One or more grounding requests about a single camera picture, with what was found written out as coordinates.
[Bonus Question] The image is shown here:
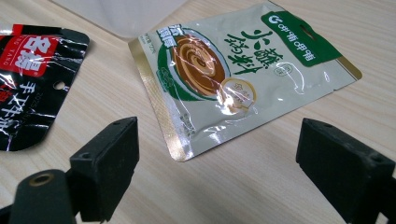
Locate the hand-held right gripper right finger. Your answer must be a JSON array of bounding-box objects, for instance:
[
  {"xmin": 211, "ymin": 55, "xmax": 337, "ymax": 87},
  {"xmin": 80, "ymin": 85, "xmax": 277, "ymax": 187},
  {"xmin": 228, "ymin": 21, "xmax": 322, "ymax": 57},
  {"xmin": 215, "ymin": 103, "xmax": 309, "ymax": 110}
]
[{"xmin": 295, "ymin": 118, "xmax": 396, "ymax": 224}]

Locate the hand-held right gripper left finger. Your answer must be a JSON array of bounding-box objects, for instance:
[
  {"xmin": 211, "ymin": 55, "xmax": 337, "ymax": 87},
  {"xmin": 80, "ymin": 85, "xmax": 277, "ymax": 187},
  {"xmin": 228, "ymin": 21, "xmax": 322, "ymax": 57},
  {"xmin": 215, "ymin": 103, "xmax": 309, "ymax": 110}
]
[{"xmin": 69, "ymin": 116, "xmax": 140, "ymax": 223}]

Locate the black sauce packet red label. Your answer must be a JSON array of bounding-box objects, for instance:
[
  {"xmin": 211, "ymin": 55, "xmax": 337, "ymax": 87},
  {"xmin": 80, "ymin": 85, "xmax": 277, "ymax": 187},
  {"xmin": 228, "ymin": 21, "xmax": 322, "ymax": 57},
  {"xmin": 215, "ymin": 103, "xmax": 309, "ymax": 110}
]
[{"xmin": 0, "ymin": 22, "xmax": 91, "ymax": 152}]

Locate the beige sauce packet green label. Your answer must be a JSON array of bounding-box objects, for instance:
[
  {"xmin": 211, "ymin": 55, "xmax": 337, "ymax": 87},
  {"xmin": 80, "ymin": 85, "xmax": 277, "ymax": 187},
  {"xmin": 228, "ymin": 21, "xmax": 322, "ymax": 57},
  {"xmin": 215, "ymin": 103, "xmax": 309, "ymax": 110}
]
[{"xmin": 128, "ymin": 1, "xmax": 363, "ymax": 162}]

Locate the clear plastic container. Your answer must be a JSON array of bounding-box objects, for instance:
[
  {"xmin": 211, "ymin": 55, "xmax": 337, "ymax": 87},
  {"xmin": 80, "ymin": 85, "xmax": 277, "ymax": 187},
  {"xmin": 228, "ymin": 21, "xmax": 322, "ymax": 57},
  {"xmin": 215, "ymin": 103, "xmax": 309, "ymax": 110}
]
[{"xmin": 50, "ymin": 0, "xmax": 188, "ymax": 41}]

